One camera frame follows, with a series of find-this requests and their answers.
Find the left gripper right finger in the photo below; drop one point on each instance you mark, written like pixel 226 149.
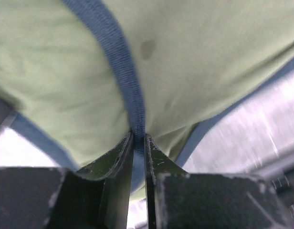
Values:
pixel 155 162

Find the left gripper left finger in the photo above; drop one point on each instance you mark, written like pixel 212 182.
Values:
pixel 112 174

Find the olive green t-shirt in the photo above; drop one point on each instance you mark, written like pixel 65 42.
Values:
pixel 82 73

